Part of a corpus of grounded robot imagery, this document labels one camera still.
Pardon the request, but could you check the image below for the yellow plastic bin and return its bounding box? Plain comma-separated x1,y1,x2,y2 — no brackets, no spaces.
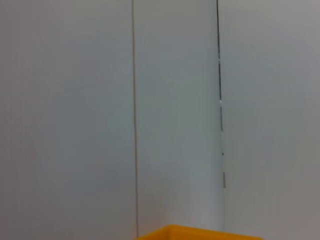
136,224,265,240

